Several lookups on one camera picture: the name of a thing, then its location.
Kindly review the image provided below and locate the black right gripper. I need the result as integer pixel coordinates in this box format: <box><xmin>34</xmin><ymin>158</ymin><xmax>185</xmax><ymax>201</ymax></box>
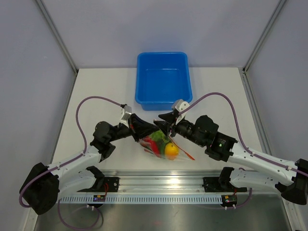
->
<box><xmin>154</xmin><ymin>111</ymin><xmax>206</xmax><ymax>147</ymax></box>

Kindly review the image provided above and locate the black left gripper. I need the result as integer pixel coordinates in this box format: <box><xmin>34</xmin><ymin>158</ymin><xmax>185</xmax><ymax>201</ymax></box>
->
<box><xmin>107</xmin><ymin>114</ymin><xmax>159</xmax><ymax>142</ymax></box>

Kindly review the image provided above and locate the clear zip top bag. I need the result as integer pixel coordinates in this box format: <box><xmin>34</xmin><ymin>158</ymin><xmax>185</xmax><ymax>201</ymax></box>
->
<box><xmin>139</xmin><ymin>130</ymin><xmax>195</xmax><ymax>161</ymax></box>

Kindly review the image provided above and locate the green fake cucumber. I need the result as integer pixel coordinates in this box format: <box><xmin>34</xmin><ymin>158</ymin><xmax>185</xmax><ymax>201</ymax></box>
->
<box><xmin>157</xmin><ymin>142</ymin><xmax>167</xmax><ymax>153</ymax></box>

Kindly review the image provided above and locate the yellow fake bell pepper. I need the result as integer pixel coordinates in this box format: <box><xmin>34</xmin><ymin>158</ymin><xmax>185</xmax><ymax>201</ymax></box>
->
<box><xmin>164</xmin><ymin>143</ymin><xmax>179</xmax><ymax>160</ymax></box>

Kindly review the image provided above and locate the red fake chili pepper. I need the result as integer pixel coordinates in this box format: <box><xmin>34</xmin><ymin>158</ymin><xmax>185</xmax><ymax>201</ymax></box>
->
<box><xmin>140</xmin><ymin>137</ymin><xmax>160</xmax><ymax>155</ymax></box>

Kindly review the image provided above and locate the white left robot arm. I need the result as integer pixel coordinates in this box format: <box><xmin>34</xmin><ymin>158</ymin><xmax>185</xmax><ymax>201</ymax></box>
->
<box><xmin>19</xmin><ymin>114</ymin><xmax>159</xmax><ymax>215</ymax></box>

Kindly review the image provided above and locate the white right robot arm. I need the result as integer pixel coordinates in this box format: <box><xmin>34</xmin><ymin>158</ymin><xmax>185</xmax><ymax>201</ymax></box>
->
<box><xmin>154</xmin><ymin>112</ymin><xmax>308</xmax><ymax>205</ymax></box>

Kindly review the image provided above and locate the blue plastic bin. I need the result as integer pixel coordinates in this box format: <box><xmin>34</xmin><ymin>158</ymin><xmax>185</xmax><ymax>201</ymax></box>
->
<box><xmin>135</xmin><ymin>52</ymin><xmax>193</xmax><ymax>111</ymax></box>

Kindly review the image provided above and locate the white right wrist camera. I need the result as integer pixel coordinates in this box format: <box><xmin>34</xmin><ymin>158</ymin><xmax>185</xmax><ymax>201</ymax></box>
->
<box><xmin>171</xmin><ymin>99</ymin><xmax>190</xmax><ymax>124</ymax></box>

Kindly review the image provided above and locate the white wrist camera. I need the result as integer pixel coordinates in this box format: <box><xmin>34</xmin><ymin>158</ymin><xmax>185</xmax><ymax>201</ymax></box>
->
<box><xmin>171</xmin><ymin>99</ymin><xmax>190</xmax><ymax>124</ymax></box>
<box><xmin>120</xmin><ymin>104</ymin><xmax>132</xmax><ymax>127</ymax></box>

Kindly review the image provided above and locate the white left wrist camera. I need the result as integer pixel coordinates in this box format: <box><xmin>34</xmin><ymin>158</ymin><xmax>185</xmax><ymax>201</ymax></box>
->
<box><xmin>120</xmin><ymin>104</ymin><xmax>132</xmax><ymax>127</ymax></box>

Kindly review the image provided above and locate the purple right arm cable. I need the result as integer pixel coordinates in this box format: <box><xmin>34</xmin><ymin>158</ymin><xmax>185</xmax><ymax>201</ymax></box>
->
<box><xmin>179</xmin><ymin>92</ymin><xmax>308</xmax><ymax>209</ymax></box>

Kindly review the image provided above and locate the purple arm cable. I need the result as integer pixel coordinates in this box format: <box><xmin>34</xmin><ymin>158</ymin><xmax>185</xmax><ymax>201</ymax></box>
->
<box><xmin>19</xmin><ymin>96</ymin><xmax>127</xmax><ymax>229</ymax></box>
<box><xmin>179</xmin><ymin>92</ymin><xmax>308</xmax><ymax>209</ymax></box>

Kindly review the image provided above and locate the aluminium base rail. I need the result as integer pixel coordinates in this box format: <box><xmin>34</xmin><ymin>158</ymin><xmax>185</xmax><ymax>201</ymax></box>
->
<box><xmin>33</xmin><ymin>170</ymin><xmax>294</xmax><ymax>195</ymax></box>

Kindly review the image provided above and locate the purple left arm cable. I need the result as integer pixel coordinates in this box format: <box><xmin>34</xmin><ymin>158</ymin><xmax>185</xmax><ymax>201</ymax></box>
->
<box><xmin>19</xmin><ymin>96</ymin><xmax>127</xmax><ymax>229</ymax></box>

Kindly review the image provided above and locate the white slotted cable duct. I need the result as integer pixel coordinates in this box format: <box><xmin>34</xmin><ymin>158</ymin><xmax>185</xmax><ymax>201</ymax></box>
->
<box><xmin>60</xmin><ymin>194</ymin><xmax>222</xmax><ymax>205</ymax></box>

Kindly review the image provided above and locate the left aluminium frame post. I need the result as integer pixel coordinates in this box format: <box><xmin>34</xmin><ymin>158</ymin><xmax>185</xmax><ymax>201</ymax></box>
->
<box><xmin>34</xmin><ymin>0</ymin><xmax>78</xmax><ymax>76</ymax></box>

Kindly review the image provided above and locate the aluminium frame post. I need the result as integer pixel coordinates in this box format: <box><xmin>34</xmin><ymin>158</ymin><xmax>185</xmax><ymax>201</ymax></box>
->
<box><xmin>34</xmin><ymin>0</ymin><xmax>78</xmax><ymax>76</ymax></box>
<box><xmin>243</xmin><ymin>0</ymin><xmax>288</xmax><ymax>74</ymax></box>

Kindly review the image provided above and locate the right aluminium frame post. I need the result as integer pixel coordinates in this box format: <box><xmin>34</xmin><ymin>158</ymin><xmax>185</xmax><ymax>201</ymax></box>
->
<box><xmin>243</xmin><ymin>0</ymin><xmax>288</xmax><ymax>74</ymax></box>

